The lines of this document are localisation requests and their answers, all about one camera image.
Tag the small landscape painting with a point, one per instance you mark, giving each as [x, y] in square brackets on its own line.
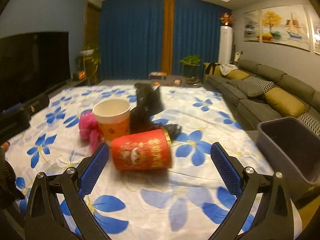
[251, 26]

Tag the blue curtain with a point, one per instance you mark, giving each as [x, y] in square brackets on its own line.
[130, 37]

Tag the white flower painting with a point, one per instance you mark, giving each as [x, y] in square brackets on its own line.
[317, 37]

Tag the red cylindrical tin can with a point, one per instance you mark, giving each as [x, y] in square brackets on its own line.
[142, 150]

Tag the grey pillow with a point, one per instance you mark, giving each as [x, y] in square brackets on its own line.
[246, 88]

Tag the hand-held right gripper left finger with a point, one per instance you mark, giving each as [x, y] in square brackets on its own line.
[95, 168]

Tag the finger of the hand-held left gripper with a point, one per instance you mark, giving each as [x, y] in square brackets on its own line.
[37, 106]

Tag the grey television cabinet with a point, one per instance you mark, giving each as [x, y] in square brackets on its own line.
[75, 85]

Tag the white floor air conditioner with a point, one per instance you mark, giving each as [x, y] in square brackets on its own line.
[225, 45]

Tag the potted plant in dark pot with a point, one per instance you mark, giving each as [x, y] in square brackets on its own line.
[190, 63]

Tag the orange curtain strip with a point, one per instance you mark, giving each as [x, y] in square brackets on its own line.
[168, 35]

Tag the artificial flower decoration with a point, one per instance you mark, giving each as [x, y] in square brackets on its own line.
[227, 18]

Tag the floral printed bedsheet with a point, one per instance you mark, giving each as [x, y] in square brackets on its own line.
[200, 120]

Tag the black white patterned pillow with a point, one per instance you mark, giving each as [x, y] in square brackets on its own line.
[310, 125]
[262, 83]

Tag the large black plastic bag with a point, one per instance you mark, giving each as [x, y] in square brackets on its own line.
[147, 100]

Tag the small black plastic bag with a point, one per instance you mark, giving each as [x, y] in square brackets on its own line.
[173, 130]

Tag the grey plastic bin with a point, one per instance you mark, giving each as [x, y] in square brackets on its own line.
[300, 160]

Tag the stuffed toy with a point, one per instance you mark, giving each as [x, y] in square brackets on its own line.
[177, 82]

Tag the sailboat and tree painting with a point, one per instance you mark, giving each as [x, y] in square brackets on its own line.
[285, 27]

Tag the small yellow pillow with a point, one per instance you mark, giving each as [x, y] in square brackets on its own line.
[237, 75]

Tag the large yellow pillow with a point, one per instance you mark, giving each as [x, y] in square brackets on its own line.
[283, 102]

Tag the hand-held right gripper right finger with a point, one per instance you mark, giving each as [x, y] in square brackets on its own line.
[226, 170]

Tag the cardboard box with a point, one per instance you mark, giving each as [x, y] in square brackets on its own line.
[157, 75]

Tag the pink mesh bath sponge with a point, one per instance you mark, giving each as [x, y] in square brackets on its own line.
[87, 127]

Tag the paper cup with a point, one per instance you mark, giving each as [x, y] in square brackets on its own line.
[112, 122]

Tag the white clothes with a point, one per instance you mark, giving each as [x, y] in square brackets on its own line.
[228, 69]

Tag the flat screen television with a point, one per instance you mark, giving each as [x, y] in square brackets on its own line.
[32, 65]

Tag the potted plant on stand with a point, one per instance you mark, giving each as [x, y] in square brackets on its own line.
[90, 55]

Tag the grey sofa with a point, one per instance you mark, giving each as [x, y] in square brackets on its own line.
[287, 85]

